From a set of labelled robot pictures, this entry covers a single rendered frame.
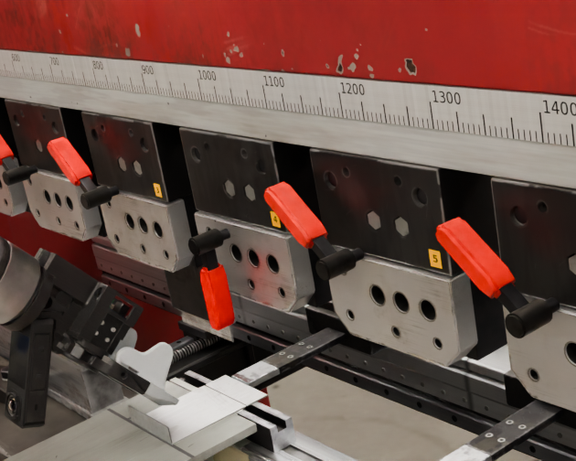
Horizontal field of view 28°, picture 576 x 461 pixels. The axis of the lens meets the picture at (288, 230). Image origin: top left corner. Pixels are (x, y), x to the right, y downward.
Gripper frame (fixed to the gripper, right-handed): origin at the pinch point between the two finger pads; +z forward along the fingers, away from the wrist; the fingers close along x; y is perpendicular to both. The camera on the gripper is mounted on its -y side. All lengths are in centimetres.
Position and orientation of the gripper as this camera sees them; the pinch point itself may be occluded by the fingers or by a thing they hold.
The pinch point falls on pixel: (150, 395)
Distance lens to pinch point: 126.8
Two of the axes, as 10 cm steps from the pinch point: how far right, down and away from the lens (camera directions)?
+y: 4.8, -8.5, 2.1
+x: -6.1, -1.6, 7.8
